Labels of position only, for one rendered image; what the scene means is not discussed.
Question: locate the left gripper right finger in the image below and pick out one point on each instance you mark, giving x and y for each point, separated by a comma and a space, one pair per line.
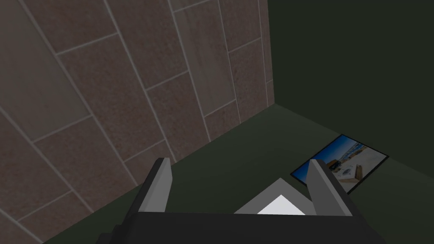
325, 193

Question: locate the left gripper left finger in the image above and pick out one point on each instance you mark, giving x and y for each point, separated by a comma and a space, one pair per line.
157, 189

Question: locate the black framed beach picture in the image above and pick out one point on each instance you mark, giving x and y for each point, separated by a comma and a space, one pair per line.
359, 159

